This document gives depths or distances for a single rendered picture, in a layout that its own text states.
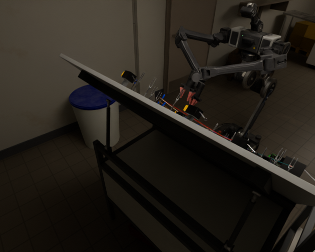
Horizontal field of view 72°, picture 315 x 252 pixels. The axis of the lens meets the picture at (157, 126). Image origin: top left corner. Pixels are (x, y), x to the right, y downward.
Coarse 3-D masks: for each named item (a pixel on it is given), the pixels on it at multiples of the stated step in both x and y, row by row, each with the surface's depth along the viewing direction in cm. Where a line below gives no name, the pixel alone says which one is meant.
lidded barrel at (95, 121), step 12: (72, 96) 253; (84, 96) 253; (96, 96) 253; (108, 96) 254; (84, 108) 236; (96, 108) 238; (84, 120) 251; (96, 120) 250; (84, 132) 267; (96, 132) 262
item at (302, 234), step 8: (304, 208) 127; (312, 208) 106; (304, 216) 128; (312, 216) 103; (296, 224) 135; (312, 224) 100; (288, 232) 137; (296, 232) 135; (304, 232) 97; (312, 232) 79; (280, 240) 150; (288, 240) 133; (296, 240) 131; (304, 240) 83; (312, 240) 78; (272, 248) 161; (280, 248) 129; (288, 248) 128; (296, 248) 88; (304, 248) 82; (312, 248) 80
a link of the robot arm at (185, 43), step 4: (184, 36) 167; (184, 40) 169; (176, 44) 175; (180, 44) 170; (184, 44) 169; (184, 48) 168; (188, 48) 169; (184, 52) 169; (188, 52) 167; (188, 56) 167; (192, 56) 167; (188, 60) 168; (192, 60) 166; (196, 60) 168; (192, 64) 166; (196, 64) 166; (192, 68) 167; (196, 68) 164
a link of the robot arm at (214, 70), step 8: (264, 56) 127; (272, 56) 127; (232, 64) 138; (240, 64) 133; (248, 64) 131; (256, 64) 130; (208, 72) 141; (216, 72) 139; (224, 72) 137; (232, 72) 136; (264, 72) 131
